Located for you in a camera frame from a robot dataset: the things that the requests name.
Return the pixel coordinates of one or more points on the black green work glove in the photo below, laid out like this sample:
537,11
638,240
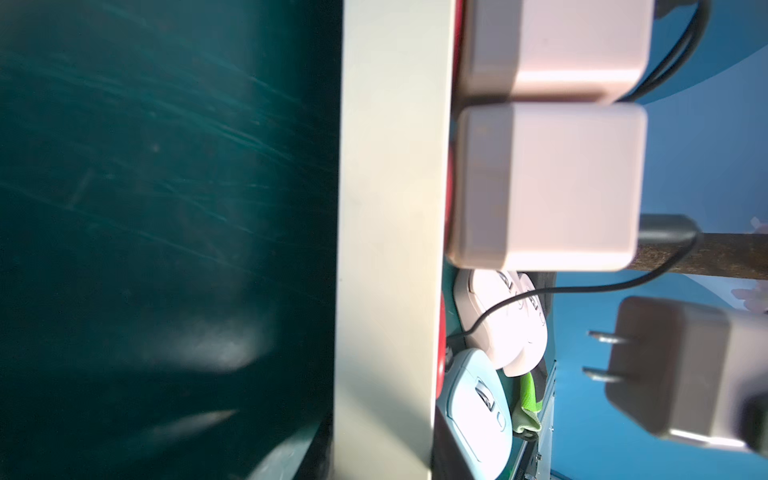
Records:
525,420

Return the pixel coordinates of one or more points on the pink mouse near strip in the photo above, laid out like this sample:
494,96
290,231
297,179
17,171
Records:
515,337

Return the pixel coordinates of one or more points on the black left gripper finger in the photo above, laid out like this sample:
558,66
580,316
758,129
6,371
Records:
448,462

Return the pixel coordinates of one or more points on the cream red power strip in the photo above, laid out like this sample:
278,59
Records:
397,60

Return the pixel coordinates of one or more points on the pink cherry blossom tree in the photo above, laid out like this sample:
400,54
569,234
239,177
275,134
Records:
731,265

